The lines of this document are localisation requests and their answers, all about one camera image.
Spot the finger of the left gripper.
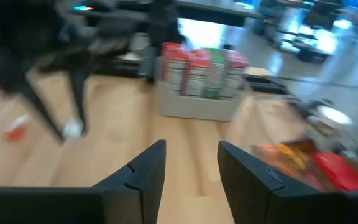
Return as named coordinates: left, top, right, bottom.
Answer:
left=17, top=82, right=65, bottom=144
left=70, top=60, right=91, bottom=134

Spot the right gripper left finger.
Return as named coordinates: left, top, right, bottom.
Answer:
left=93, top=139, right=167, bottom=224

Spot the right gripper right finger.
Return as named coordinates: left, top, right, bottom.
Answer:
left=218, top=141, right=324, bottom=224

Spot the orange brown snack packet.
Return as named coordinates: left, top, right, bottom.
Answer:
left=253, top=141, right=310, bottom=187

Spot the clear plastic bin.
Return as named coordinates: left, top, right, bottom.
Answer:
left=247, top=102, right=358, bottom=192

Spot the red smoked paprika tin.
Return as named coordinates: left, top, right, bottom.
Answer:
left=309, top=151, right=358, bottom=192

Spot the red Froot Loops cereal box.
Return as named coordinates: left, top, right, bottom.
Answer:
left=181, top=49, right=211, bottom=97
left=161, top=42, right=188, bottom=94

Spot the spice jar white lid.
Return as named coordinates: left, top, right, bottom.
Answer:
left=306, top=105, right=354, bottom=138

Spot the pink cereal box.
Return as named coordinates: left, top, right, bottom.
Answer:
left=222, top=49, right=250, bottom=99

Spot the green cereal box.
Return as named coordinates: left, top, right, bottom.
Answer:
left=203, top=47, right=228, bottom=100

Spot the orange dropper bottle white cap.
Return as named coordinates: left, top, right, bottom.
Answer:
left=3, top=114, right=30, bottom=142

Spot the beige plastic organiser bin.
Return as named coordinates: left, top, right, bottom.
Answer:
left=155, top=55, right=245, bottom=123

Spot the black desk top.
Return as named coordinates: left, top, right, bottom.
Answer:
left=175, top=0, right=264, bottom=28

